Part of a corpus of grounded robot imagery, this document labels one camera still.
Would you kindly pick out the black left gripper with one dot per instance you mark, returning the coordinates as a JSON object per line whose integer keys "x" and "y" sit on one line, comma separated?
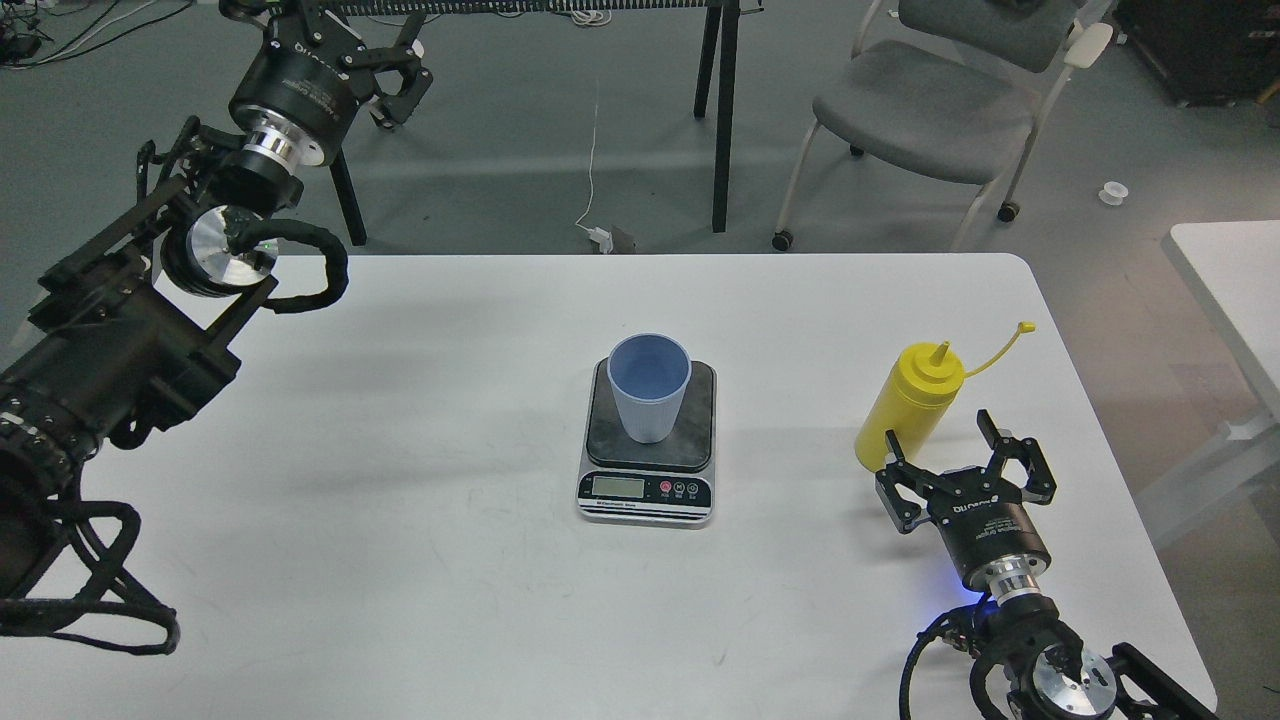
{"x": 308, "y": 84}

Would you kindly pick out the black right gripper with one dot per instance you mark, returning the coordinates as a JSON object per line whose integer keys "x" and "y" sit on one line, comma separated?
{"x": 980, "y": 515}

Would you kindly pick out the yellow squeeze bottle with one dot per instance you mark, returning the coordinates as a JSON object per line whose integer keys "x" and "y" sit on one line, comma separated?
{"x": 921, "y": 386}

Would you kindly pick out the blue plastic cup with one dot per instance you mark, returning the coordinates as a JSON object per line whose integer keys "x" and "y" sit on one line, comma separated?
{"x": 648, "y": 375}

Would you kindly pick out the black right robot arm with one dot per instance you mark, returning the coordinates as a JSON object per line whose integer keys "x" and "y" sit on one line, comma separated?
{"x": 1026, "y": 662}

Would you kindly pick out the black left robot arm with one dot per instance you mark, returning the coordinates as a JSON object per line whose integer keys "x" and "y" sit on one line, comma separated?
{"x": 138, "y": 321}

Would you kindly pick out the digital kitchen scale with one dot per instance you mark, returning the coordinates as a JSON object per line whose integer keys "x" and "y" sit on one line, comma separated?
{"x": 671, "y": 483}

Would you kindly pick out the white plastic spool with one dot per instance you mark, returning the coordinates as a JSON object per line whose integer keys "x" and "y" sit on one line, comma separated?
{"x": 1113, "y": 193}

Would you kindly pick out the white side table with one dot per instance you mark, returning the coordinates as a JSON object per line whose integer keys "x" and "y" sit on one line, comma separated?
{"x": 1231, "y": 269}

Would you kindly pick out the black-legged background table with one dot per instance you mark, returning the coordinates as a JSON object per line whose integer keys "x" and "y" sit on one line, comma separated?
{"x": 540, "y": 8}

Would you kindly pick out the grey office chair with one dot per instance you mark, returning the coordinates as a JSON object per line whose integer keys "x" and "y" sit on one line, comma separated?
{"x": 939, "y": 117}

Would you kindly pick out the black cabinet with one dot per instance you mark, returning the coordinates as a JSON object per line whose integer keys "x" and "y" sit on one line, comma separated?
{"x": 1205, "y": 53}

